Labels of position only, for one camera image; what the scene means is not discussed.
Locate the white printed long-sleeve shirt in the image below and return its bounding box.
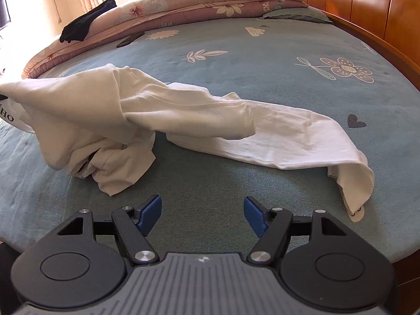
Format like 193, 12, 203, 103
0, 64, 375, 222

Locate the wall television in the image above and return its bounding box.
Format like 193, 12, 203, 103
0, 0, 10, 30

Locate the wooden bed headboard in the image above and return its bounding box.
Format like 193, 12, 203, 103
289, 0, 420, 92

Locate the black garment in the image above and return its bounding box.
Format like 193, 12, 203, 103
60, 0, 118, 43

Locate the pink floral folded quilt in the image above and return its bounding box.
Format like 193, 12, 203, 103
21, 0, 309, 79

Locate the flat grey-blue pillow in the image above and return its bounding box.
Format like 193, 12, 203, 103
261, 7, 333, 24

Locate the black smartphone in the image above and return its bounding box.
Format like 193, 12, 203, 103
116, 33, 145, 48

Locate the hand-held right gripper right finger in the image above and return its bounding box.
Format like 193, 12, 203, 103
243, 196, 348, 266

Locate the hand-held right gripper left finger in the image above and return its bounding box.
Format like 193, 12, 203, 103
57, 195, 163, 266

